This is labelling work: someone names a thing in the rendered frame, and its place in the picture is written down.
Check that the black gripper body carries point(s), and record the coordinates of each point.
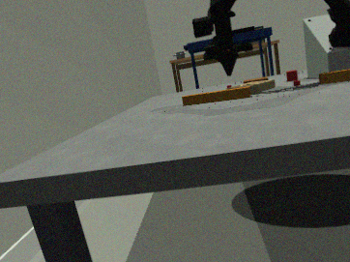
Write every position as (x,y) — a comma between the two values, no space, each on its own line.
(233,48)

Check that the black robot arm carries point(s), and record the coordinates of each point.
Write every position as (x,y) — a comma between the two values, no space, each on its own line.
(220,13)

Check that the orange flat bar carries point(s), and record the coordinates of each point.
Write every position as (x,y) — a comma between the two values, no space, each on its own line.
(334,77)
(217,96)

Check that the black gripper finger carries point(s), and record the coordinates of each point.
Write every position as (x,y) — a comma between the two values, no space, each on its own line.
(230,62)
(223,62)

